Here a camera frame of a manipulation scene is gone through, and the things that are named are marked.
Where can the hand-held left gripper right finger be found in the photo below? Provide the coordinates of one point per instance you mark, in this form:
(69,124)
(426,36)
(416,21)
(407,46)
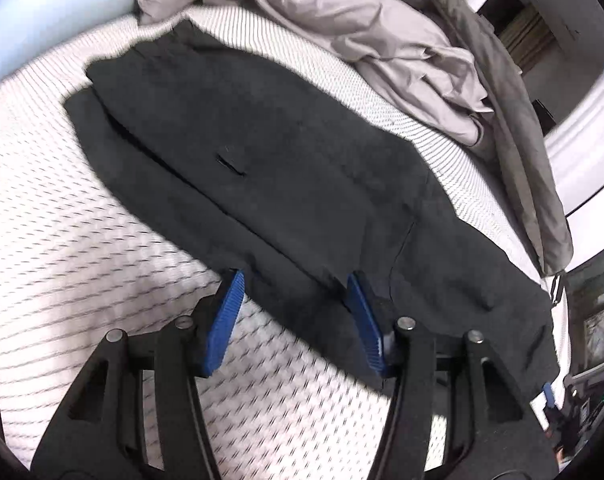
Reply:
(364,320)

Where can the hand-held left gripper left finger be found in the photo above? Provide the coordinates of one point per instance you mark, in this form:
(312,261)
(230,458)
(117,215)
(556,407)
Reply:
(224,320)

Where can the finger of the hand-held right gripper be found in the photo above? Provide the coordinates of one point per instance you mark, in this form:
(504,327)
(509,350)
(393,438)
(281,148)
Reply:
(548,396)

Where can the black pants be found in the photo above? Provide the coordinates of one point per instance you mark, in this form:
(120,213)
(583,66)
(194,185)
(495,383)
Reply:
(262,160)

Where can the white patterned mattress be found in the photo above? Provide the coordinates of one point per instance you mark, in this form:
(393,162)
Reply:
(82,260)

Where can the olive grey blanket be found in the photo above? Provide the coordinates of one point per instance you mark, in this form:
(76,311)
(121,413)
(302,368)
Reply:
(512,110)

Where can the light beige duvet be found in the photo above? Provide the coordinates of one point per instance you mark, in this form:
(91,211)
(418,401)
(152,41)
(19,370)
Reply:
(332,15)

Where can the light blue pillow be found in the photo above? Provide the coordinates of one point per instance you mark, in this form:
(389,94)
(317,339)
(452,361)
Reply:
(47,15)

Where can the white bed frame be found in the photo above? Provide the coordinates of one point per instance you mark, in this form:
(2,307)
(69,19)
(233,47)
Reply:
(582,135)

